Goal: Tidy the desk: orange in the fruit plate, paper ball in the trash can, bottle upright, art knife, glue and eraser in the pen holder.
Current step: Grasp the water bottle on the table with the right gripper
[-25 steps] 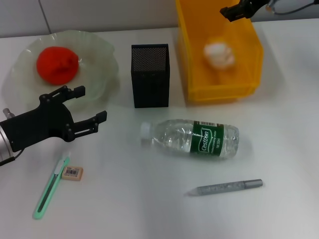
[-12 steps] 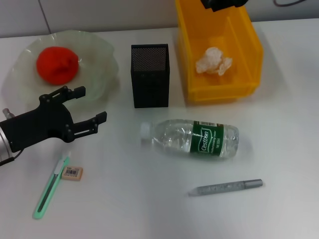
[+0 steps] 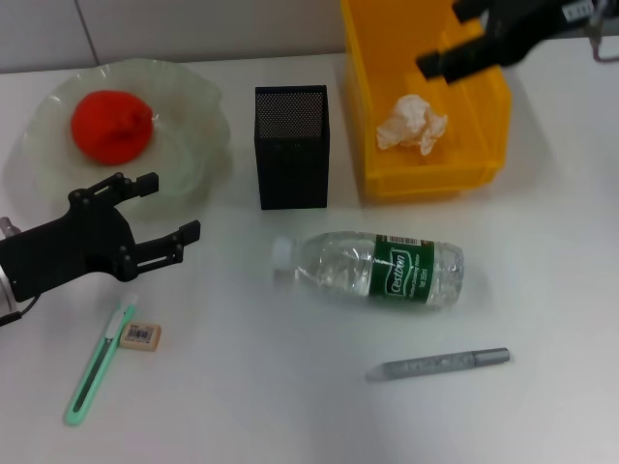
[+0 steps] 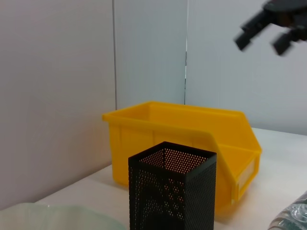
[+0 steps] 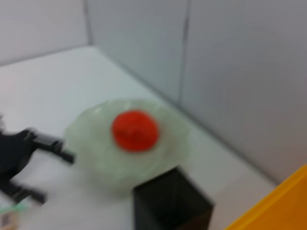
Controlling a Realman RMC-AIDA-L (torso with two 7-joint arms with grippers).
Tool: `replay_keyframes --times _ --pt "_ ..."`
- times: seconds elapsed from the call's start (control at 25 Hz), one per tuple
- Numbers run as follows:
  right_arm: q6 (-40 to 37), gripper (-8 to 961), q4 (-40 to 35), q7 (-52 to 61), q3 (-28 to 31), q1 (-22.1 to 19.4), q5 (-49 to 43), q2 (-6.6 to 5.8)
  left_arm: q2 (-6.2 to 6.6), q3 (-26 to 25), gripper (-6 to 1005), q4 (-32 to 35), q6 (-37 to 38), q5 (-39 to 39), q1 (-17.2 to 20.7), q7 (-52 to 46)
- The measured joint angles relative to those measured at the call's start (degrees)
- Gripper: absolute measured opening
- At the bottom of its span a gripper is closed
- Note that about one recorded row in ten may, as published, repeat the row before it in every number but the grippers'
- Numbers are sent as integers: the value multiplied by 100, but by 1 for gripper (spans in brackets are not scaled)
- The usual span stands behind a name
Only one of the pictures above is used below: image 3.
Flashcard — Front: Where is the clear water bottle green label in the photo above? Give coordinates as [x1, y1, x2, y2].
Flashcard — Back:
[271, 230, 466, 309]

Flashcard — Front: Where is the white paper ball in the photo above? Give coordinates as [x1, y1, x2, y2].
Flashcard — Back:
[375, 93, 449, 157]

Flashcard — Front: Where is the black mesh pen holder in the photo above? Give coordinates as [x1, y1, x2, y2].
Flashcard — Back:
[253, 84, 331, 211]

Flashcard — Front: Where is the red round fruit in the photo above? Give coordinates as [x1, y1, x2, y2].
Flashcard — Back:
[70, 89, 156, 167]

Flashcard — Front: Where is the beige eraser with barcode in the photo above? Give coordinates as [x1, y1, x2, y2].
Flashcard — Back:
[117, 322, 163, 352]

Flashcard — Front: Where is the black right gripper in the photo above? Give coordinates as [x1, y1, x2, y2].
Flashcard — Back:
[416, 0, 599, 85]

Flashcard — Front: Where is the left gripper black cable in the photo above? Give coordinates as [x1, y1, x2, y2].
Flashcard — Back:
[0, 296, 38, 328]

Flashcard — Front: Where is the yellow plastic storage bin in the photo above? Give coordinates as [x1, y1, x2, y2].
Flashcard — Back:
[339, 0, 514, 200]

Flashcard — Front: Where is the green utility knife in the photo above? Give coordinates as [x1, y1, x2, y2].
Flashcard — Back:
[63, 294, 142, 428]

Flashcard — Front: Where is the grey marker pen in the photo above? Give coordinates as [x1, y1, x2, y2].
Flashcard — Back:
[365, 346, 512, 384]

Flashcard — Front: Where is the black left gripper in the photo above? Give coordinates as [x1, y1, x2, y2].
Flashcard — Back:
[0, 170, 202, 304]

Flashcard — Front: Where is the pale green glass fruit plate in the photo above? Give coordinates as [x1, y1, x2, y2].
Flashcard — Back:
[3, 57, 234, 224]

